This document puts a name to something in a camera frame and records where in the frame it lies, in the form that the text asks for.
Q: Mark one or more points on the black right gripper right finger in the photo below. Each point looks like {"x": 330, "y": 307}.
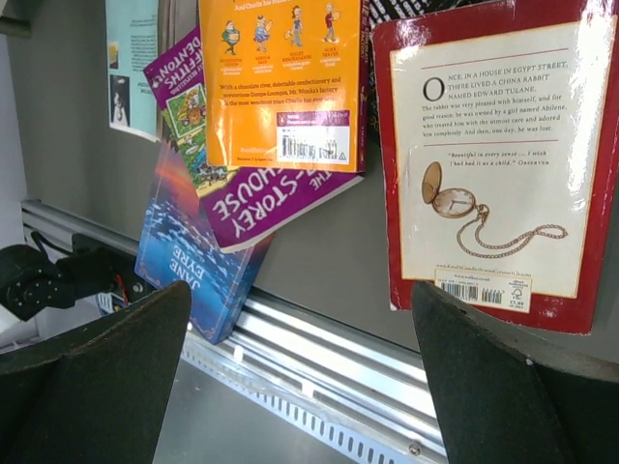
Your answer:
{"x": 504, "y": 395}

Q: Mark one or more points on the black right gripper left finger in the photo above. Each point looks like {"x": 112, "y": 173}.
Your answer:
{"x": 97, "y": 393}

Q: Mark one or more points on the purple storey treehouse book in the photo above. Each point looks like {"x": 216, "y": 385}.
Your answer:
{"x": 242, "y": 205}

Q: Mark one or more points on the orange Charlie Chocolate Factory book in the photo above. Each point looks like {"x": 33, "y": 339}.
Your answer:
{"x": 286, "y": 83}

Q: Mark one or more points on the black treehouse book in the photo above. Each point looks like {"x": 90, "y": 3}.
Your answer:
{"x": 381, "y": 11}

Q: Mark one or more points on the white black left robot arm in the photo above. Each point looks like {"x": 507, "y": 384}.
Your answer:
{"x": 30, "y": 282}

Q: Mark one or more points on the blue Jane Eyre book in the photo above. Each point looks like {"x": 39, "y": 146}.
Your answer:
{"x": 178, "y": 243}

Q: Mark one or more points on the red Edward Tulane book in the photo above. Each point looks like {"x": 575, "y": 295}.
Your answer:
{"x": 499, "y": 138}

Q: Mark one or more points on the light teal paperback book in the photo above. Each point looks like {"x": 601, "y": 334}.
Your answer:
{"x": 131, "y": 45}

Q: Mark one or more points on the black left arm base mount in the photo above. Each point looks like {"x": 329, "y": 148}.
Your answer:
{"x": 94, "y": 267}

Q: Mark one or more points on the aluminium front rail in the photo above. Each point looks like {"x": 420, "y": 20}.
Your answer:
{"x": 318, "y": 345}

